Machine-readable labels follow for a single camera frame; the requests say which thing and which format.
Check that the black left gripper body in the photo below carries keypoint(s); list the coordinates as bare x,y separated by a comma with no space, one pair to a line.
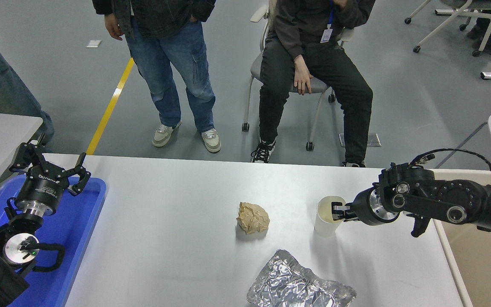
43,185

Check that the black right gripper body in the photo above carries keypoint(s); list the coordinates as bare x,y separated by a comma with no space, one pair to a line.
361,209

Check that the white paper cup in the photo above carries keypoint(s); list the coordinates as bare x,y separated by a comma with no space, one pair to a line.
324,228

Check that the foil tray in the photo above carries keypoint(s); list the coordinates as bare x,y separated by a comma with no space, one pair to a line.
296,285

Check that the tan paper ball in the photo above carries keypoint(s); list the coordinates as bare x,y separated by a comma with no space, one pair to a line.
252,218

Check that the person's right hand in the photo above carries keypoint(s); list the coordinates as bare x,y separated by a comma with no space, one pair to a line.
302,80
113,26

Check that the blue plastic tray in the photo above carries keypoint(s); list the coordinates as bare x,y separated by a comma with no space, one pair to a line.
75,221

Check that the yellow floor tape line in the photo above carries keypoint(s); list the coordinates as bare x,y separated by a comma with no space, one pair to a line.
115,96

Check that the grey chair with casters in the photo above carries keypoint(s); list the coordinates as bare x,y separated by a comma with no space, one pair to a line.
320,87

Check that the white paper scrap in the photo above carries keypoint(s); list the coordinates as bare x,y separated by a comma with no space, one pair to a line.
94,43

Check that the large pale plastic bin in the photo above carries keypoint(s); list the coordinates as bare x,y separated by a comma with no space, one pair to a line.
484,264

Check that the white frame office chair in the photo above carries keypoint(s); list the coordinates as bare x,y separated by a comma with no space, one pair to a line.
475,3

